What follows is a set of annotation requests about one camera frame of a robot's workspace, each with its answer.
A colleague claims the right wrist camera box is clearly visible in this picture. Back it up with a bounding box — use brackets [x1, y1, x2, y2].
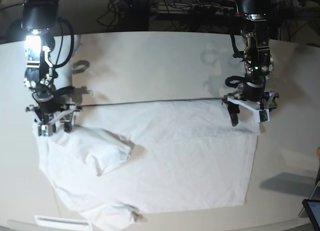
[37, 124, 56, 137]

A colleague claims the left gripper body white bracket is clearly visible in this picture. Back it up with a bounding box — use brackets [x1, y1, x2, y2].
[222, 90, 279, 123]

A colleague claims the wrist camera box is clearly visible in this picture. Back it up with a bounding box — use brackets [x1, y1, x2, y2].
[37, 124, 56, 137]
[259, 109, 270, 123]

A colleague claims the white T-shirt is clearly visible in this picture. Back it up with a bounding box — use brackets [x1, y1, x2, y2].
[36, 100, 260, 231]

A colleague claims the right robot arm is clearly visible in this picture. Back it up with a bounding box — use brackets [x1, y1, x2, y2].
[21, 0, 80, 137]

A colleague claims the white label strip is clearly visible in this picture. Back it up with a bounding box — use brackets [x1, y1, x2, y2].
[34, 215, 91, 226]

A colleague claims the black power strip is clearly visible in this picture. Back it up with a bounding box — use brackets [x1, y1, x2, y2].
[152, 3, 235, 16]

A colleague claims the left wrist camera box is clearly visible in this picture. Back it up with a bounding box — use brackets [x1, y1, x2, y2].
[259, 109, 270, 123]

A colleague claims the tablet screen with stand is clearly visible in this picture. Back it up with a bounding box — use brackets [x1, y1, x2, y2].
[298, 170, 320, 231]

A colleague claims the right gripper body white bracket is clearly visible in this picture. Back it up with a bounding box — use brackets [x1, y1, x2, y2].
[25, 104, 82, 135]

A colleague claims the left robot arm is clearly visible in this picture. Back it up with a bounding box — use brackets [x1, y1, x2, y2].
[222, 0, 279, 127]

